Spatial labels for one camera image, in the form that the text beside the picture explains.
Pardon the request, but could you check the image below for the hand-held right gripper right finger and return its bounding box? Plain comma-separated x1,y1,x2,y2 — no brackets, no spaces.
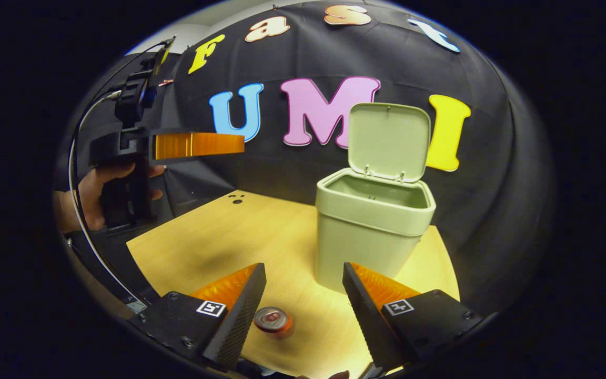
342,262,486,373

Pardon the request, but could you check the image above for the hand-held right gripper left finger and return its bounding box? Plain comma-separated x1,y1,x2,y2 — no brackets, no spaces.
129,262,267,372

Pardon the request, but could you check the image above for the red pop can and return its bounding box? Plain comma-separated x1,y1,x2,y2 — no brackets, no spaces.
254,306,292,334

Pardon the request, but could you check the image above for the green desktop garbage bin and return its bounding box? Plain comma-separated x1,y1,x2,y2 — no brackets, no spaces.
314,102,437,293

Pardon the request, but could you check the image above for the wooden desktop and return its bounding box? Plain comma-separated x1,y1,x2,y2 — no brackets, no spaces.
127,190,461,379

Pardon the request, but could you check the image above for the black backdrop cloth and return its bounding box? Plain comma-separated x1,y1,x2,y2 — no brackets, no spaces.
53,0,556,316

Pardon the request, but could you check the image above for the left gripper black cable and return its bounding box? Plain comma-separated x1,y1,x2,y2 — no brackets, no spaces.
67,36,175,309

